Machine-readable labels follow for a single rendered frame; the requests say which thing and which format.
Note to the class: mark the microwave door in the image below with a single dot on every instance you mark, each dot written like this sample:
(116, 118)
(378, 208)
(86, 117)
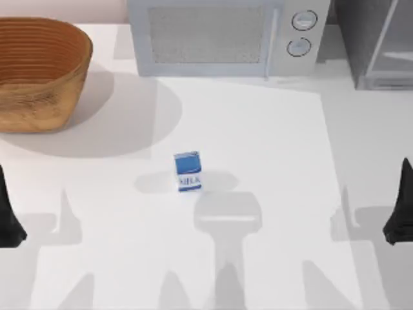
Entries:
(206, 35)

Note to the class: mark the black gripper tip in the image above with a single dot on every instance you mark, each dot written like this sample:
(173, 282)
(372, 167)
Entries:
(401, 216)
(8, 219)

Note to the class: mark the wooden basket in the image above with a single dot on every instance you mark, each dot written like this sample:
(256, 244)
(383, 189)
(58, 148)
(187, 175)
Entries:
(38, 77)

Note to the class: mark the blue and white milk carton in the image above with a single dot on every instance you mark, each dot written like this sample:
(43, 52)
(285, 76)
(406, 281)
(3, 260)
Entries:
(188, 172)

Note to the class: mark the pale microwave oven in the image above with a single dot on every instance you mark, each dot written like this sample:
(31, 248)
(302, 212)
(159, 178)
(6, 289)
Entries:
(309, 38)

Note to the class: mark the microwave knob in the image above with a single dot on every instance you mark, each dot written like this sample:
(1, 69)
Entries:
(304, 19)
(299, 47)

